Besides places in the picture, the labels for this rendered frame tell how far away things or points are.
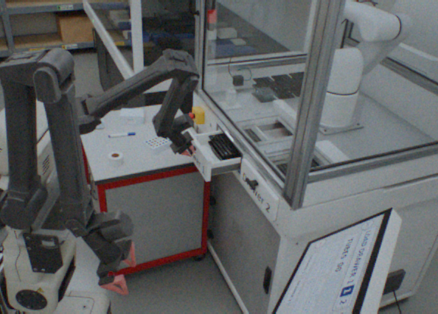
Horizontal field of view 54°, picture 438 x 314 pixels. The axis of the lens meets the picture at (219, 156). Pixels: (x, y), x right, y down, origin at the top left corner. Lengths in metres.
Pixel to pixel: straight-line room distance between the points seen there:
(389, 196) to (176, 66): 1.02
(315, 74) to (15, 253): 1.08
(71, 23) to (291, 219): 4.28
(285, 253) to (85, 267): 1.32
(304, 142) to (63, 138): 0.77
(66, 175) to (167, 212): 1.28
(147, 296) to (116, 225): 1.42
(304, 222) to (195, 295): 1.01
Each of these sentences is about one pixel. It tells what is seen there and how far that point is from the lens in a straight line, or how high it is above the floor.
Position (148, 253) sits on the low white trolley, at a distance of 2.42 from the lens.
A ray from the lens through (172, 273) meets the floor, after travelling 2.58.
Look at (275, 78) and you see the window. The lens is 1.57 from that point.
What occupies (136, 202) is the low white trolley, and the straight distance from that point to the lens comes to 2.16.
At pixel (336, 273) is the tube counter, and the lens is 1.18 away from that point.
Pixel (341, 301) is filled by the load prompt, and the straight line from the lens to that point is 1.07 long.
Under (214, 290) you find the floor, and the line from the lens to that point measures 2.51.
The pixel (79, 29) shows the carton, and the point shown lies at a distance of 5.48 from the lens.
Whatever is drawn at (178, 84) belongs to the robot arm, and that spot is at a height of 1.35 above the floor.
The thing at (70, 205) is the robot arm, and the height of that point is 1.27.
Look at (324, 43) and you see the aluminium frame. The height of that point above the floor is 1.55.
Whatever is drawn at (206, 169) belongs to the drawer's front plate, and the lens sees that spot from 1.83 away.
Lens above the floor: 1.95
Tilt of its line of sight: 34 degrees down
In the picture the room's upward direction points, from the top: 4 degrees clockwise
